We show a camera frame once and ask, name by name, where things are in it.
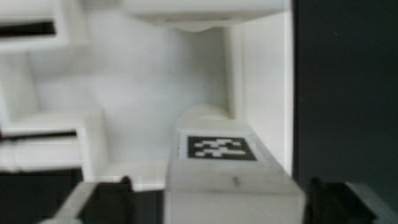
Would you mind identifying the white chair leg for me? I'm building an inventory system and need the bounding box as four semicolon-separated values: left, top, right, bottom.
123;0;290;32
164;105;306;224

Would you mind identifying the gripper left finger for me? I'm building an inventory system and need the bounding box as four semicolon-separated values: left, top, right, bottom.
38;177;164;224

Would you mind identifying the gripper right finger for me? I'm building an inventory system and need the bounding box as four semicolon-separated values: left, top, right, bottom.
305;178;398;224

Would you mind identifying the white chair seat part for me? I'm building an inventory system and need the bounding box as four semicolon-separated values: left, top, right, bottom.
0;0;294;191

